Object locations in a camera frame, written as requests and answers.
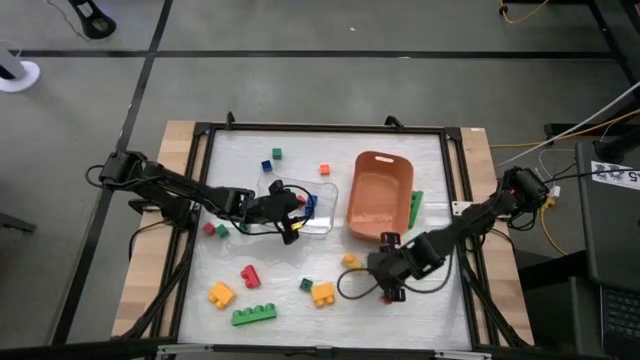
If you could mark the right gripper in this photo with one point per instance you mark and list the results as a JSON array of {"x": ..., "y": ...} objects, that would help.
[{"x": 392, "y": 265}]

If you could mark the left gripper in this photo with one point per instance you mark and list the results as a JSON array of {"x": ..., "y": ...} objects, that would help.
[{"x": 277, "y": 207}]

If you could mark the small green block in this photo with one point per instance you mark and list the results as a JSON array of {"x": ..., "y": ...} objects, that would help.
[
  {"x": 306, "y": 285},
  {"x": 222, "y": 230},
  {"x": 243, "y": 227},
  {"x": 276, "y": 153}
]

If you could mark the yellow two-stud block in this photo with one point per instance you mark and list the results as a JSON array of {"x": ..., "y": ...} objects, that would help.
[{"x": 351, "y": 261}]

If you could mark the clear plastic bin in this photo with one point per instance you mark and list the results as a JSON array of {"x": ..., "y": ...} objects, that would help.
[{"x": 325, "y": 200}]

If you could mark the small orange block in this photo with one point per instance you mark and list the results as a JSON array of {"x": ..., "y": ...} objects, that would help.
[{"x": 325, "y": 170}]

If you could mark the long green block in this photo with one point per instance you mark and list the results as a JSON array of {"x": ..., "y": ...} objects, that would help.
[
  {"x": 416, "y": 207},
  {"x": 253, "y": 314}
]

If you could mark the orange plastic bin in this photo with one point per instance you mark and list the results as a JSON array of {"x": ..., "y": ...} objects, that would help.
[{"x": 380, "y": 200}]

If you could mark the large red block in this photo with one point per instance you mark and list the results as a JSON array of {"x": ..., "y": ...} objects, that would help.
[{"x": 250, "y": 276}]

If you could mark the large yellow block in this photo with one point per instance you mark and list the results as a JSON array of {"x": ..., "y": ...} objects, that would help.
[
  {"x": 323, "y": 294},
  {"x": 220, "y": 294}
]

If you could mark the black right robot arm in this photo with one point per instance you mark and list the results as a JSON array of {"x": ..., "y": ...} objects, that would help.
[{"x": 475, "y": 220}]

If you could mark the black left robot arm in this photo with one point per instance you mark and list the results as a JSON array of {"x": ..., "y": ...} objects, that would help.
[{"x": 170, "y": 185}]

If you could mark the black computer case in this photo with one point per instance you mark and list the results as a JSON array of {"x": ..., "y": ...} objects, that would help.
[{"x": 615, "y": 240}]

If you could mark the black keyboard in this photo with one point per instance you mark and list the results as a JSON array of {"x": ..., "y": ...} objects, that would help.
[{"x": 622, "y": 320}]

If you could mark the white printed sticker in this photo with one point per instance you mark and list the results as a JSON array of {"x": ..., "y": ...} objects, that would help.
[{"x": 615, "y": 175}]

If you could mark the black stand foot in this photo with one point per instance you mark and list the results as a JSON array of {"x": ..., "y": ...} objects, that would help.
[{"x": 92, "y": 22}]

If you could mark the white stand with round base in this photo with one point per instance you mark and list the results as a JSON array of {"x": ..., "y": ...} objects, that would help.
[{"x": 22, "y": 80}]

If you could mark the black aluminium table frame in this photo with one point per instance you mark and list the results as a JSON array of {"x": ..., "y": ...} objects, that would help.
[{"x": 325, "y": 128}]

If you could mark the black frame clamp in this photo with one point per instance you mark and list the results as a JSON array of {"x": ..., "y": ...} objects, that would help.
[
  {"x": 393, "y": 121},
  {"x": 230, "y": 119}
]

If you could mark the black desk frame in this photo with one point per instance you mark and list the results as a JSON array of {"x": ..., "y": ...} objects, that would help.
[{"x": 620, "y": 45}]

